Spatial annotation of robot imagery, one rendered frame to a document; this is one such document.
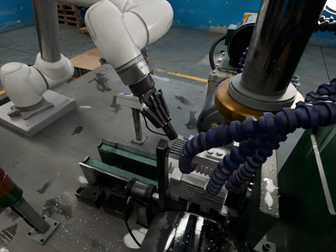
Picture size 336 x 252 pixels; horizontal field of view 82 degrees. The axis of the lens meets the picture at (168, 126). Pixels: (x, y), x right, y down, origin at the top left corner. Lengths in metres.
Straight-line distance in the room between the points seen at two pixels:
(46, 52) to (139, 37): 0.79
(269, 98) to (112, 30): 0.39
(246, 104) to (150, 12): 0.39
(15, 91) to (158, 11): 0.93
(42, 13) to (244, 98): 0.98
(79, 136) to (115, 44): 0.75
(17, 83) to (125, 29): 0.86
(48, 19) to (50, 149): 0.63
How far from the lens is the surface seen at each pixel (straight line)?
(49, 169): 1.09
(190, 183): 0.58
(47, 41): 1.23
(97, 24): 0.55
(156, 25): 0.63
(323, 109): 0.21
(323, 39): 6.18
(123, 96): 0.92
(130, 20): 0.58
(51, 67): 1.32
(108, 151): 0.89
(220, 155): 0.57
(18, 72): 1.30
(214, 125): 0.75
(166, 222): 0.44
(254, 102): 0.39
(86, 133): 1.20
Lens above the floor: 1.55
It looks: 41 degrees down
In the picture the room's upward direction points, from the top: straight up
